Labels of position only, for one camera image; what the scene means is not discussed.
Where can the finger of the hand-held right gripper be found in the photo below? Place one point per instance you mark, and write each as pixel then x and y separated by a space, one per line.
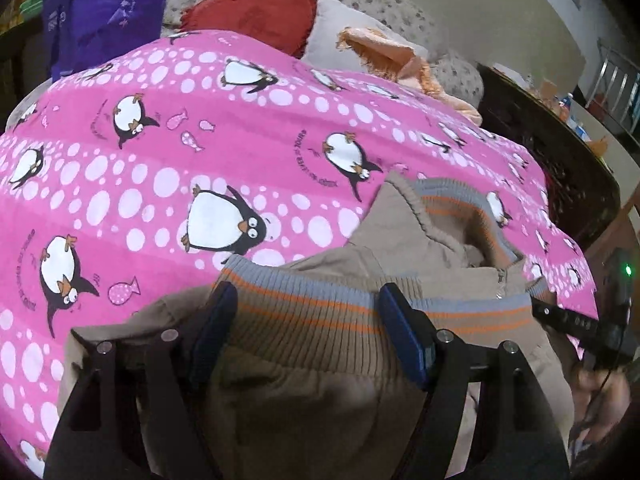
pixel 565 320

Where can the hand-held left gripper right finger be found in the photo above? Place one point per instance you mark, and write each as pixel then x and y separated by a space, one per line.
pixel 407 332

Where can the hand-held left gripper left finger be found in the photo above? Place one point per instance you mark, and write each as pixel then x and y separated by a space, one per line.
pixel 212 337

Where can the beige zip jacket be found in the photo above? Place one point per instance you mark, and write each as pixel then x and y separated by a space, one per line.
pixel 320 360

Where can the person's right hand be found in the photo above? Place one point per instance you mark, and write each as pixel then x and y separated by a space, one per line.
pixel 602 400

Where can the brown wooden chair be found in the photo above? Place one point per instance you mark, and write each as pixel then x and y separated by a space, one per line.
pixel 612 240

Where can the dark carved wooden cabinet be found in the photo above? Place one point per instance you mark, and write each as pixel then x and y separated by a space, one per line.
pixel 550 150

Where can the pink penguin print blanket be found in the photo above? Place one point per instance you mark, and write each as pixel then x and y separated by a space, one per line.
pixel 150 170

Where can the metal railing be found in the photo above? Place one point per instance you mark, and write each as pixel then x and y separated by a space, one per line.
pixel 620 85

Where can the orange fringed scarf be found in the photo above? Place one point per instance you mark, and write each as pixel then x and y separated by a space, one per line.
pixel 395 60

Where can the white pillow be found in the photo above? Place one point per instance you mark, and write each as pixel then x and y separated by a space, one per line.
pixel 345 35

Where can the red heart-shaped pillow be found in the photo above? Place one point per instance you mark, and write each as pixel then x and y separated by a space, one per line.
pixel 260 12

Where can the purple shopping bag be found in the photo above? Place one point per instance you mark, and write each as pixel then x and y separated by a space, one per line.
pixel 95 15

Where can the green plastic crate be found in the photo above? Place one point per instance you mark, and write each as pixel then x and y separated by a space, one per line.
pixel 22 2

